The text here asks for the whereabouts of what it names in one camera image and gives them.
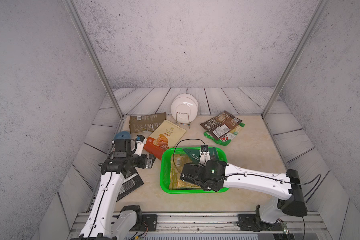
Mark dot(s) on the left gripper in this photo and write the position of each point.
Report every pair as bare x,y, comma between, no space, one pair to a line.
143,163

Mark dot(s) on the metal corner post left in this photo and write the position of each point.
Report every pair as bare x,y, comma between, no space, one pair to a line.
75,17

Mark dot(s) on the green plastic basket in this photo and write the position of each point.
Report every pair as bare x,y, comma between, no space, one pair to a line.
165,175

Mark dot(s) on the metal corner post right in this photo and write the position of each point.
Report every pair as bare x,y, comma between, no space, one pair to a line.
318,13

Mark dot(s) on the wire plate stand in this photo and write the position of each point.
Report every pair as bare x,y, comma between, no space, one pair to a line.
183,119

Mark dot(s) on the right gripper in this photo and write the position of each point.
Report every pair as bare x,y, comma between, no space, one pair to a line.
197,166

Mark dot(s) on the white plate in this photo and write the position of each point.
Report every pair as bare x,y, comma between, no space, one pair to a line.
185,103

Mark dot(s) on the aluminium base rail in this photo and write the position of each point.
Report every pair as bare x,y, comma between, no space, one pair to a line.
229,225

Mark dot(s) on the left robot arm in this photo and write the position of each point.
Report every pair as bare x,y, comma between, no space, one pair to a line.
100,224

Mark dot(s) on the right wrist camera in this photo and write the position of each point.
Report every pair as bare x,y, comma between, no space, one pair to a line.
204,155

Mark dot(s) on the green white acefood bag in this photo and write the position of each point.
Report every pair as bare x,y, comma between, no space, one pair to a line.
227,138

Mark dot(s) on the black snack bag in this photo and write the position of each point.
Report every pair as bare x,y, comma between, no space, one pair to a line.
132,182

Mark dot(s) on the blue bowl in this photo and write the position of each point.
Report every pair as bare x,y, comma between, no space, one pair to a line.
122,135

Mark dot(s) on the brown chips bag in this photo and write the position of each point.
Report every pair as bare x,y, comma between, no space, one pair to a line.
221,124

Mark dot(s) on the olive brown Lerna bag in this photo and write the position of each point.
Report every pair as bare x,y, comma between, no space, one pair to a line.
150,123

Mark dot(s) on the cassava chips bag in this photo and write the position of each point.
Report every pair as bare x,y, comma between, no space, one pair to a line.
166,136

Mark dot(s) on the metal corner post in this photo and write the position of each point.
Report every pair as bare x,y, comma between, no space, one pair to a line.
318,13
75,17

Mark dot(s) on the tan kraft chips bag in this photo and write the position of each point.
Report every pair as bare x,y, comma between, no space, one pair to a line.
176,169

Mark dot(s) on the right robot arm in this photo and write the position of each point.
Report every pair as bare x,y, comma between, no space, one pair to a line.
285,189

